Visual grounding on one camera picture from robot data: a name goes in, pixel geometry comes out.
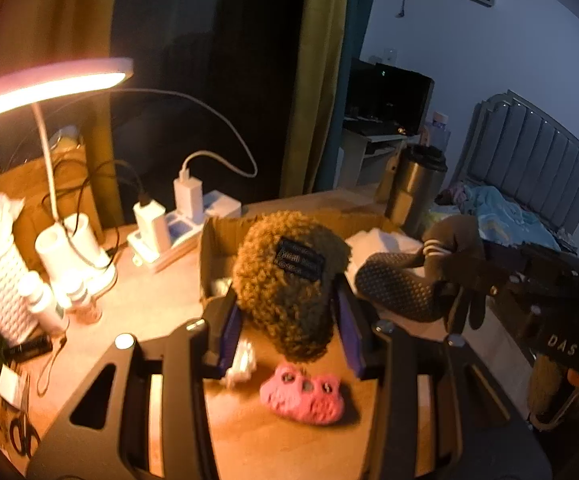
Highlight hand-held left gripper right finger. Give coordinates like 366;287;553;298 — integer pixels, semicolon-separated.
332;275;553;480

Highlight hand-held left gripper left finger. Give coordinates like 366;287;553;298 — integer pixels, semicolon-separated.
27;287;243;480

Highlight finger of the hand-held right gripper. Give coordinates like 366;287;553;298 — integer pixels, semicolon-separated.
462;272;535;304
484;242;570;277

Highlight brown curly fleece hat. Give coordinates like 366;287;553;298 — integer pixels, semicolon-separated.
234;210;353;365

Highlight dark striped anti-slip sock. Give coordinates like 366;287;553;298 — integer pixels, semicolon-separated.
356;215;489;333

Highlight brown cardboard box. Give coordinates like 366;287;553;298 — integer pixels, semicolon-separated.
198;209;420;311

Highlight white paper towel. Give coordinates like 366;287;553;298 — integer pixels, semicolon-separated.
344;227;426;282

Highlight white crumpled packet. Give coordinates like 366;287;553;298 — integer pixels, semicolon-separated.
220;337;258;391

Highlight blue printed blanket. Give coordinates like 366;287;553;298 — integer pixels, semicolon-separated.
437;185;561;252

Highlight pink knitted pouch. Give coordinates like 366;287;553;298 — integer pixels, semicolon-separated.
260;364;345;426

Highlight white power strip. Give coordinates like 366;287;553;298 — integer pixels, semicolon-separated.
127;189;243;274

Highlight grey padded headboard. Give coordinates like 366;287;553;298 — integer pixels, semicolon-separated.
452;91;579;235

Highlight steel tumbler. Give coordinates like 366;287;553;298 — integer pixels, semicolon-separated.
384;144;449;233

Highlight white charger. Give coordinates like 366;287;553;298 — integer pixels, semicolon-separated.
134;200;170;257
174;169;205;224

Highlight clear plastic bottle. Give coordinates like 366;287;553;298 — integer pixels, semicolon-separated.
419;112;453;161

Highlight white cylindrical cup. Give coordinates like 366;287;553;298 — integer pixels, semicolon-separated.
34;222;79;282
64;212;116;283

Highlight white computer desk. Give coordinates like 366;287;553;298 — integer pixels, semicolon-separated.
342;124;409;189

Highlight white bottle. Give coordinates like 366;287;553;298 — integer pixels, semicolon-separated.
20;271;66;335

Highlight black computer monitor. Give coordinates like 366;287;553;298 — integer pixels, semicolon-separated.
348;58;381;117
377;63;435;134

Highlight black marker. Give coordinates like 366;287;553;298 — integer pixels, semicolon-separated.
7;335;53;362

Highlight white adapter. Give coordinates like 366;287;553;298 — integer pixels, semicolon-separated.
0;364;29;407

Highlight brown paper bag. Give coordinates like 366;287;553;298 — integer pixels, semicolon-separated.
0;135;106;263

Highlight black scissors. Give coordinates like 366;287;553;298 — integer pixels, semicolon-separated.
8;400;41;459

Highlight yellow curtain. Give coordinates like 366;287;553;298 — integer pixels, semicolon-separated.
0;0;126;241
280;0;353;199

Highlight teal curtain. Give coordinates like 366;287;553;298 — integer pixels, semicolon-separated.
317;0;381;194

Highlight white desk lamp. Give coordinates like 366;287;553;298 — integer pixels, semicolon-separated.
0;57;134;227

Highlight black charging cable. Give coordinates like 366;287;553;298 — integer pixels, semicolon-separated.
44;159;146;257

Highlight white charging cable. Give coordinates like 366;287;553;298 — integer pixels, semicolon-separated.
114;87;259;183

